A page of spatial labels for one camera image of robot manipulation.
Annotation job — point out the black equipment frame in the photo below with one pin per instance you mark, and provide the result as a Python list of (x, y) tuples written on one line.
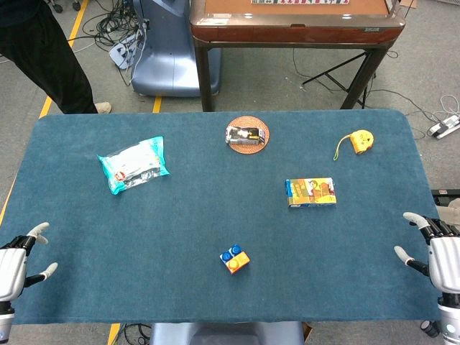
[(447, 192)]

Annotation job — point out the colourful cardboard box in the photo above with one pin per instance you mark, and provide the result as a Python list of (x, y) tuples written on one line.
[(311, 192)]

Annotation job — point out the round woven coaster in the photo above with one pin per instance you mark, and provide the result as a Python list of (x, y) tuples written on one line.
[(248, 149)]

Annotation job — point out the white multi-socket box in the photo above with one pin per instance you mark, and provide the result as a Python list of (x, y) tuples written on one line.
[(122, 54)]

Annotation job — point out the blue felt table cloth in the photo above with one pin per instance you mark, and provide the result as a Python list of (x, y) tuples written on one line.
[(179, 233)]

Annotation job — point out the white power strip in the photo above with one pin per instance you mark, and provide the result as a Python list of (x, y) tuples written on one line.
[(443, 127)]

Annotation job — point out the teal snack bag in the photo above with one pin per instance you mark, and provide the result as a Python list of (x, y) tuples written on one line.
[(133, 165)]

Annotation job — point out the row of face-up mahjong tiles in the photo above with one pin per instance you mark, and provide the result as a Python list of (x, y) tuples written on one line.
[(298, 1)]

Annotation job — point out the black silver snack packet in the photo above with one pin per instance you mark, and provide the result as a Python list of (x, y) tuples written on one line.
[(244, 135)]

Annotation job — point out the brown cardboard box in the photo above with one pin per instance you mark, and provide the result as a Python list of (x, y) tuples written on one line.
[(406, 3)]

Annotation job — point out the person in black clothes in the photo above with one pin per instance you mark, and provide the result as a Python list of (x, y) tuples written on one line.
[(39, 46)]

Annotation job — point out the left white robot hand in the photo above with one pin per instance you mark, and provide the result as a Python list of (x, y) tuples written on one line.
[(12, 266)]

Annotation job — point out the black chair caster base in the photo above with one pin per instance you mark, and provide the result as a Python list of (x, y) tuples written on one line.
[(57, 5)]

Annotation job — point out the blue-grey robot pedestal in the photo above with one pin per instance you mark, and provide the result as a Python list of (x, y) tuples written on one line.
[(169, 61)]

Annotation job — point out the yellow tape measure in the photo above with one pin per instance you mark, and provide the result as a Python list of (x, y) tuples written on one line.
[(361, 142)]

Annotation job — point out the brown mahjong table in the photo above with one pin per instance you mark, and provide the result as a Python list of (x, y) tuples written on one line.
[(294, 32)]

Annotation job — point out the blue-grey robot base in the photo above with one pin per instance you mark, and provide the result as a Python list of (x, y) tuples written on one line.
[(226, 334)]

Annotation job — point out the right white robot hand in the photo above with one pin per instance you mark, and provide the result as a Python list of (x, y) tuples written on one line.
[(445, 262)]

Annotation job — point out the orange toy block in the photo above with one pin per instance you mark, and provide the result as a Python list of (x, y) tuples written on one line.
[(237, 264)]

